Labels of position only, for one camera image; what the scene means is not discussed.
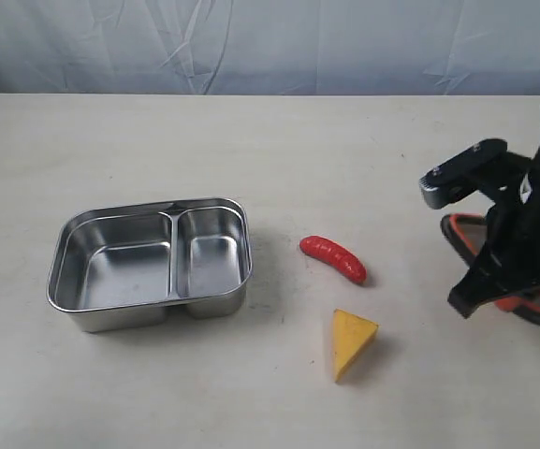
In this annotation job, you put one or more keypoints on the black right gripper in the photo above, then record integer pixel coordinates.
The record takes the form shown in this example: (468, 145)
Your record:
(501, 248)

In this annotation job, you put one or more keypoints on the dark lid with orange seal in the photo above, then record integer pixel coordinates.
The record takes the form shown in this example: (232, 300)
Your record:
(466, 233)

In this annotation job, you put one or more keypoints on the yellow toy cheese wedge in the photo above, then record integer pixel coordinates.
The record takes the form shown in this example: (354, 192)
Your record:
(351, 335)

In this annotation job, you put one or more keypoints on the red toy sausage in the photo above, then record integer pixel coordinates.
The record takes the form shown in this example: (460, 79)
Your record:
(333, 254)

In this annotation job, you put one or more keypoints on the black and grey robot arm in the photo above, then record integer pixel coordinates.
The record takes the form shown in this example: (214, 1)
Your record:
(509, 261)

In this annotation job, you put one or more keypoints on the grey-blue wrinkled backdrop cloth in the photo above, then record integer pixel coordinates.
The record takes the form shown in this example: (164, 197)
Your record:
(270, 47)

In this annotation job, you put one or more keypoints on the steel two-compartment lunch box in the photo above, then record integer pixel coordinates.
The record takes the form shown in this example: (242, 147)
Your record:
(122, 267)

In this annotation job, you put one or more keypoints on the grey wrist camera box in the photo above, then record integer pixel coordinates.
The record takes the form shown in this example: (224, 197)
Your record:
(450, 182)

